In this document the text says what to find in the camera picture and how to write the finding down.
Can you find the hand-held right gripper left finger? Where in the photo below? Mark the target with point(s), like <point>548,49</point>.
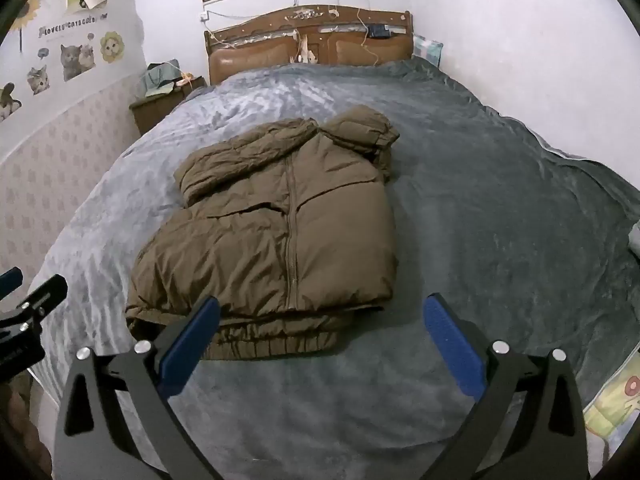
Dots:
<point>190,345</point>

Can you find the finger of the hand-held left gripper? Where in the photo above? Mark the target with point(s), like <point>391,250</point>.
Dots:
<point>10,280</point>
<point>47,292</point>

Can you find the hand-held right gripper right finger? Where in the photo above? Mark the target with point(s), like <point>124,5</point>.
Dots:
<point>452,345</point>

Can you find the brown puffer jacket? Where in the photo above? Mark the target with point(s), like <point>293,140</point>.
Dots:
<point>280,240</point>

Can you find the folded clothes on nightstand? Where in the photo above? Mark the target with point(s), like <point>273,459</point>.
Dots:
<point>157,80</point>

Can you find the grey plush blanket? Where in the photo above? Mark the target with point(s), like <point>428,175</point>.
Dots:
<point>475,210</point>

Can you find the cartoon printed bedsheet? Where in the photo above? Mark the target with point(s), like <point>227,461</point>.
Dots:
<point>617,405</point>

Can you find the dark wooden nightstand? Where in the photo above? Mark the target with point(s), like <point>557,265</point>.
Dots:
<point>150,115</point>

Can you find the flower mane cat sticker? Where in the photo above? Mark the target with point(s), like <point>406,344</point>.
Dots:
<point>112,47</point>

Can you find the small orange item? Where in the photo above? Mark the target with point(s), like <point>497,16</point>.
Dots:
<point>185,79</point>

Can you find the wooden bed headboard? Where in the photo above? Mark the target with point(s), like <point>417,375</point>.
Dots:
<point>240,57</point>

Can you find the plaid pillow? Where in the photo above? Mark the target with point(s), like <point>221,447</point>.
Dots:
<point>429,50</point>

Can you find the black device on headboard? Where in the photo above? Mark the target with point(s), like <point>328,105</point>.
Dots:
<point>379,31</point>

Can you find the cat wall sticker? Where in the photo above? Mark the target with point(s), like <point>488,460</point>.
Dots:
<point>7,102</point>

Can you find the single kitten wall sticker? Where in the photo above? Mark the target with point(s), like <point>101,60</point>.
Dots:
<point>38,81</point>

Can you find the two cats wall sticker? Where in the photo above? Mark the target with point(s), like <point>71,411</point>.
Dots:
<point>77,62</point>

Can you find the lettering wall sticker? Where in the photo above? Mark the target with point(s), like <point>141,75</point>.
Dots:
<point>70,25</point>

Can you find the sunflower wall sticker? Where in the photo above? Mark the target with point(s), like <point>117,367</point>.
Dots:
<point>27,15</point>

